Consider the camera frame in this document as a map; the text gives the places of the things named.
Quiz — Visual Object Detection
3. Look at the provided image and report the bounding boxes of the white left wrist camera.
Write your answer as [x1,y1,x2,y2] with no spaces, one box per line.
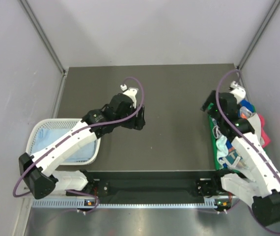
[120,84,139,108]

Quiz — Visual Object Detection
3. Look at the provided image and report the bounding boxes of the white perforated plastic basket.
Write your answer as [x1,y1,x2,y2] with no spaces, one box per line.
[26,118,101,166]

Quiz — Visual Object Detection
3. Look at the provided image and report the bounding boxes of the aluminium frame post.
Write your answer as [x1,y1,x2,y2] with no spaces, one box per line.
[19,0,68,77]
[236,0,280,70]

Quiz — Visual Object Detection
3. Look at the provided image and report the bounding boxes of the patterned white blue cloth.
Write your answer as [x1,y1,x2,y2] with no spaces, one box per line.
[211,118,222,140]

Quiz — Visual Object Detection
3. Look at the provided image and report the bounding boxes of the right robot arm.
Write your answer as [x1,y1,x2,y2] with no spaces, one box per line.
[201,88,280,227]

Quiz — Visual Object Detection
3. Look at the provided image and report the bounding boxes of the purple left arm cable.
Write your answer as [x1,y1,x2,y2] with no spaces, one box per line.
[12,77,145,214]

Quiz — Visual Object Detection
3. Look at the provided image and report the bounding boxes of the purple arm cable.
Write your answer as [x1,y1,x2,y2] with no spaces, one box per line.
[215,68,280,234]
[12,77,145,214]

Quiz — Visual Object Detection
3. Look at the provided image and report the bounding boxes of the white grey cloth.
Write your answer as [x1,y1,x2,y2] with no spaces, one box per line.
[248,113,265,146]

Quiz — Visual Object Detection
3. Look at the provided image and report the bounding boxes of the royal blue cloth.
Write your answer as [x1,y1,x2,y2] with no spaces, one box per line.
[239,99,255,112]

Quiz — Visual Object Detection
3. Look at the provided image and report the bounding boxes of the black table front rail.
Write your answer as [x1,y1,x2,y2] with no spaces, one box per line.
[66,169,229,197]

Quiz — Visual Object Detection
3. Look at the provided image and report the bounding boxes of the aluminium frame left post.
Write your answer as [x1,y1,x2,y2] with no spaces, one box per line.
[19,0,68,77]

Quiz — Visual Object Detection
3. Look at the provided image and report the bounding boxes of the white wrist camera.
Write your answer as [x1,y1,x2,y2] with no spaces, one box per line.
[120,84,139,108]
[229,81,247,104]

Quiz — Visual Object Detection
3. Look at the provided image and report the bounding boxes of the aluminium frame right post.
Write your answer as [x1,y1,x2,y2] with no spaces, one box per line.
[236,0,280,70]

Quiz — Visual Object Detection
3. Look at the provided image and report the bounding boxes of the pink cloth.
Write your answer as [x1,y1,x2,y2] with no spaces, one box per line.
[258,114,271,148]

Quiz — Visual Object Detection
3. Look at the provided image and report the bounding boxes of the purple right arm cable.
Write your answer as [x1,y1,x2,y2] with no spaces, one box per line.
[215,68,280,234]

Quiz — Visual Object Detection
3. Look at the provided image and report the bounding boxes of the orange teal printed cloth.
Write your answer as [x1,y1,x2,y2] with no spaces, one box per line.
[223,146,245,170]

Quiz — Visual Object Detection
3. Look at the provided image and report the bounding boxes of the slotted grey cable duct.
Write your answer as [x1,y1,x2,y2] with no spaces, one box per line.
[31,196,231,208]

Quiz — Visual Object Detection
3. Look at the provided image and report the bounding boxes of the light blue towel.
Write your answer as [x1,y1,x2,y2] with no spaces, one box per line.
[31,128,97,163]

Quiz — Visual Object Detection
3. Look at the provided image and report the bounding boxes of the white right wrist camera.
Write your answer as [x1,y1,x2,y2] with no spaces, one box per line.
[229,81,247,104]

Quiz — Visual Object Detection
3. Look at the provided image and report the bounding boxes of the green plastic tray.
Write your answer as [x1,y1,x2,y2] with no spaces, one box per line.
[208,105,271,172]

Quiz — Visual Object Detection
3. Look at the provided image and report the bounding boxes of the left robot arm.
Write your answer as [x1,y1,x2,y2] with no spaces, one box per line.
[18,88,145,200]

